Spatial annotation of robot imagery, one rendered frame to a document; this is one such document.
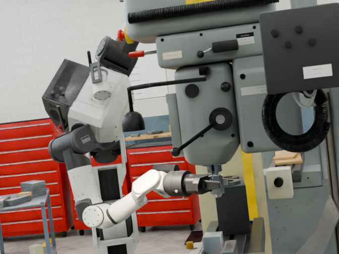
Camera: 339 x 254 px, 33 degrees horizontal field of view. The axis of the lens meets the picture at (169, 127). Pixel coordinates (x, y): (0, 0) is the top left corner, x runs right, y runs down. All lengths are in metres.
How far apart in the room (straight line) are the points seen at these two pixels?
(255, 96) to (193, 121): 0.21
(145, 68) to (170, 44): 9.37
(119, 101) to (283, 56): 0.89
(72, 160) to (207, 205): 1.72
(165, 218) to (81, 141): 4.60
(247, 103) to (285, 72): 0.29
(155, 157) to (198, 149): 4.76
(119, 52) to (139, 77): 8.86
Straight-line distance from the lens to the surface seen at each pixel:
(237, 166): 3.62
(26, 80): 11.92
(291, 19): 1.50
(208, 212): 3.69
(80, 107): 2.19
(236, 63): 1.76
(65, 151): 2.13
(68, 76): 2.27
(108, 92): 2.10
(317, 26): 1.50
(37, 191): 5.05
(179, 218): 6.59
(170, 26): 1.77
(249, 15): 1.74
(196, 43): 1.76
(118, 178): 2.51
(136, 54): 2.01
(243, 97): 1.74
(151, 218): 6.70
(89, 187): 2.10
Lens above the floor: 1.54
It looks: 3 degrees down
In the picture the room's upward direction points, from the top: 7 degrees counter-clockwise
